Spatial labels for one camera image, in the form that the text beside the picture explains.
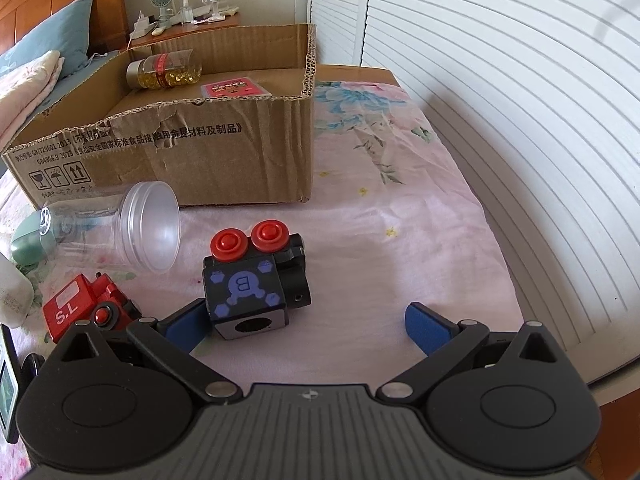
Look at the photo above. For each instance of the pink card box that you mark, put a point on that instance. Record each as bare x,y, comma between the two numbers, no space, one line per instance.
232,88

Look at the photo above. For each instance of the blue grey bed sheet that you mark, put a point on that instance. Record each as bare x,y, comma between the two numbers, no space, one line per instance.
80,75

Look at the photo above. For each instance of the white phone holder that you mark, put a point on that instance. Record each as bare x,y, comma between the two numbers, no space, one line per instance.
212,0

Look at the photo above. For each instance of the large blue pillow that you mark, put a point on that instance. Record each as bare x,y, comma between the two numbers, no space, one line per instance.
55,30

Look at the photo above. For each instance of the pink folded quilt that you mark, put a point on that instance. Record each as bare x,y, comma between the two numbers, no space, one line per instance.
25,90

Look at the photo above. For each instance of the small screen device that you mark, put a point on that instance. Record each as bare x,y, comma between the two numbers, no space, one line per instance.
7,390

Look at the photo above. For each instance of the capsule bottle with red label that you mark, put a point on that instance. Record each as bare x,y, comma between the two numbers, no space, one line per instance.
170,77

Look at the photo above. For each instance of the floral pink bed sheet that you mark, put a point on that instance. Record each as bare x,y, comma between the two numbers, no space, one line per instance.
380,240

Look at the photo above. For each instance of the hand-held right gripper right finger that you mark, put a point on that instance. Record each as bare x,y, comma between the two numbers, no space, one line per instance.
426,329

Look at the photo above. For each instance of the brown cardboard box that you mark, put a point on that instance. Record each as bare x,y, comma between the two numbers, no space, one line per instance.
225,160

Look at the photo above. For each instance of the white louvered closet door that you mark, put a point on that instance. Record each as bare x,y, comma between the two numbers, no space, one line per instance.
340,10
525,110

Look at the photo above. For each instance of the mint green round case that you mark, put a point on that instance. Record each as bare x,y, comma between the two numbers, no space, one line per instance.
27,245

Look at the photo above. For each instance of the black toy cube red buttons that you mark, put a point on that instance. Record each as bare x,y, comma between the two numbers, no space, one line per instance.
245,290

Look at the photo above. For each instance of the clear spray bottle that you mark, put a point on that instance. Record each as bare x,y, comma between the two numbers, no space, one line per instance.
187,10

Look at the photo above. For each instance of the clear plastic jar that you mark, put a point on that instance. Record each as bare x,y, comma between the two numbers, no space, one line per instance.
150,230

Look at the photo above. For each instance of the red toy block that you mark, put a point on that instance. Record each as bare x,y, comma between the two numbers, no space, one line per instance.
70,305

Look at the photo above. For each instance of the wooden nightstand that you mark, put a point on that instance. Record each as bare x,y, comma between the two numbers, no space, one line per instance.
215,23

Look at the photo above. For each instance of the white plastic bottle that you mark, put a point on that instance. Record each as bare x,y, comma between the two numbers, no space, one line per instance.
12,295

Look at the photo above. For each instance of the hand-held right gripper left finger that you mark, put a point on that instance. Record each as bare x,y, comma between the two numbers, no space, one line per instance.
185,329

